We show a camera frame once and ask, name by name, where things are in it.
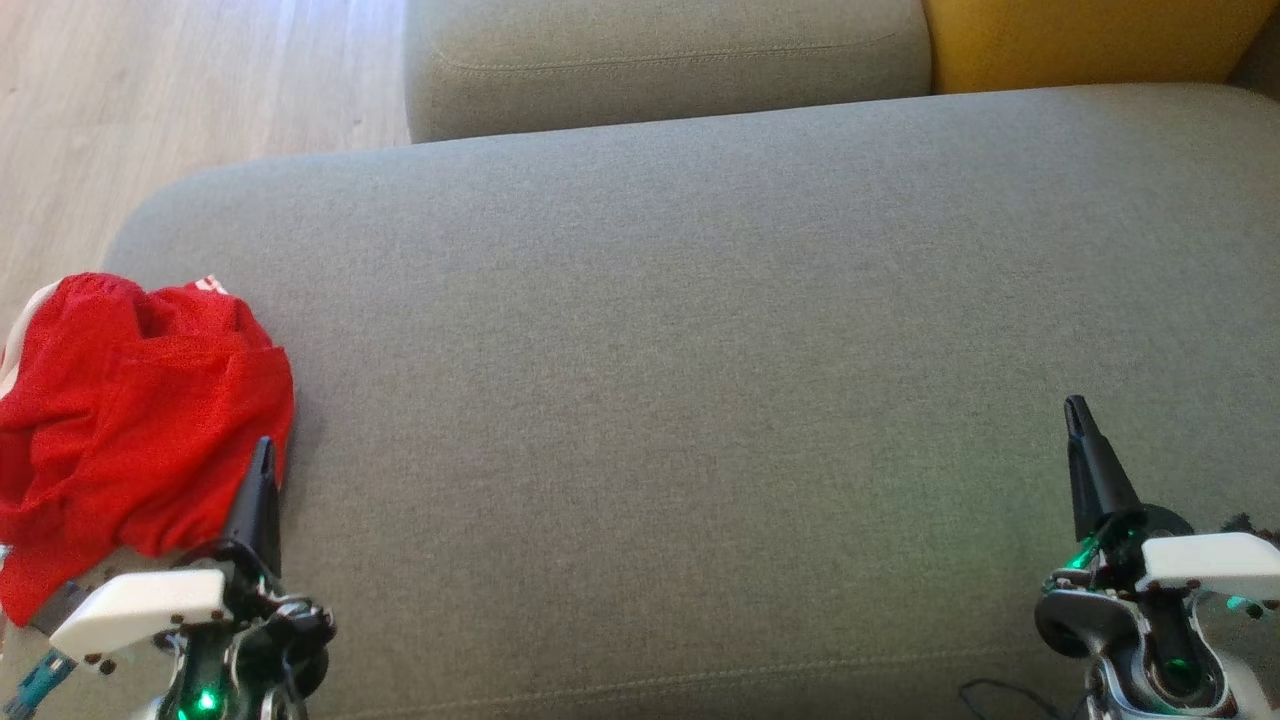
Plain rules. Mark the yellow cushion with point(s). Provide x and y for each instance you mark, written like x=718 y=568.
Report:
x=1090 y=40

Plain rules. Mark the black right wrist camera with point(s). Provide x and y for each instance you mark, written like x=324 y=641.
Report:
x=1248 y=528

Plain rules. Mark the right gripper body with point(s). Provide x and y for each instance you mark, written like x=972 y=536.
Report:
x=1210 y=565

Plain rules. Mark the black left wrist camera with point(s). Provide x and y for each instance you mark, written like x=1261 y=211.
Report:
x=62 y=605

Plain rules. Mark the grey fabric sofa seat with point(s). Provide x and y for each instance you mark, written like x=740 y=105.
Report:
x=700 y=350

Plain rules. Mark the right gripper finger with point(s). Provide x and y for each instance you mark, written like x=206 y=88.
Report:
x=1095 y=470

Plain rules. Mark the red jersey with white sleeves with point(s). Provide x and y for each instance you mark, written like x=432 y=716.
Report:
x=180 y=440

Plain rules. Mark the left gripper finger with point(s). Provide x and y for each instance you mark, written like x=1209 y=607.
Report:
x=258 y=510

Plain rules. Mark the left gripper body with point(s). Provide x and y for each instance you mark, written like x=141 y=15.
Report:
x=140 y=610

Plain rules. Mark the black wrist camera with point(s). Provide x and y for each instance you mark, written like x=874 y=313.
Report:
x=1248 y=528
x=62 y=605

